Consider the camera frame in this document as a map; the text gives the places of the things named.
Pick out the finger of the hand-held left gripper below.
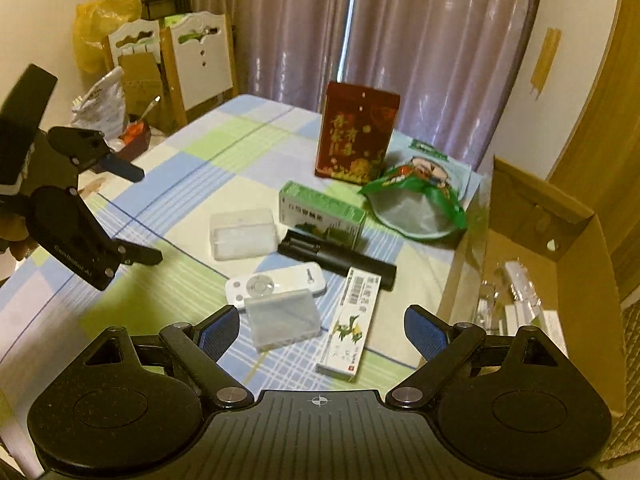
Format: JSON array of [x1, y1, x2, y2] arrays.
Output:
[[75, 194, 164, 277], [65, 127, 146, 182]]

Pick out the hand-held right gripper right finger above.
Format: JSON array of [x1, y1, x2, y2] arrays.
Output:
[[385, 304, 566, 413]]

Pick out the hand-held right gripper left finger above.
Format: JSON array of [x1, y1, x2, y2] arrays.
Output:
[[85, 304, 256, 413]]

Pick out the clear plastic box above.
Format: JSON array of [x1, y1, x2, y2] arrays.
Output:
[[243, 288, 321, 353]]

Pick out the clear bag with wire frame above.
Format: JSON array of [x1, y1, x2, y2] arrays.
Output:
[[472, 260, 507, 333]]

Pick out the black remote control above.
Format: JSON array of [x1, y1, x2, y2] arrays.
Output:
[[277, 229, 398, 292]]

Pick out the large white medicine box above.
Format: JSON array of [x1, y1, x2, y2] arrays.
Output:
[[505, 305, 568, 356]]

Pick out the green medicine box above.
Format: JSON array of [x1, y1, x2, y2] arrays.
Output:
[[278, 181, 367, 248]]

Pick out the brown cardboard box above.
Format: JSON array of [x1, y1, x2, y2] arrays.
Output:
[[435, 155, 628, 418]]

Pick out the desktop with checked tablecloth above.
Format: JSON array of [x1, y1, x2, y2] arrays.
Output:
[[0, 92, 493, 461]]

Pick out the person's left hand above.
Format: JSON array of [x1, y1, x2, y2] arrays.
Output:
[[0, 205, 32, 263]]

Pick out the small white remote control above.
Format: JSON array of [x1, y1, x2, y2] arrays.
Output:
[[225, 262, 328, 306]]

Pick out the white plastic bag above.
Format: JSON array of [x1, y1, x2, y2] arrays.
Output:
[[70, 65, 128, 133]]

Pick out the long white plant-print box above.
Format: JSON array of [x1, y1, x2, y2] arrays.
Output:
[[316, 266, 383, 386]]

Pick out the small cardboard carton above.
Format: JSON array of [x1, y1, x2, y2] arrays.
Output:
[[117, 52, 173, 133]]

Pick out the flat frosted plastic case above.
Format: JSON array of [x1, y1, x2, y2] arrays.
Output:
[[209, 206, 278, 261]]

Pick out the white wooden chair back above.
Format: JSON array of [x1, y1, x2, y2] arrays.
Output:
[[160, 10, 238, 126]]

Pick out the white wooden chair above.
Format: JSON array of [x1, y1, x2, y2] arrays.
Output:
[[160, 10, 238, 126], [102, 20, 166, 126]]

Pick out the green snack bag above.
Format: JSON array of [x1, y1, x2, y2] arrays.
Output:
[[360, 140, 473, 242]]

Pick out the yellow plastic bag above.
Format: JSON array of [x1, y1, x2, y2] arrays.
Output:
[[74, 0, 143, 75]]

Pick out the mauve curtain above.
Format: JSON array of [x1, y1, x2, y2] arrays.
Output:
[[192, 0, 358, 111], [345, 0, 548, 171]]

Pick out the red gift box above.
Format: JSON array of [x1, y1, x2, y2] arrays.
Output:
[[314, 81, 402, 183]]

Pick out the wooden door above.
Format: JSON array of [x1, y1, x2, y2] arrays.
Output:
[[547, 0, 640, 311]]

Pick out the wooden wall strips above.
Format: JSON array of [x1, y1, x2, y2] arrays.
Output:
[[530, 27, 563, 98]]

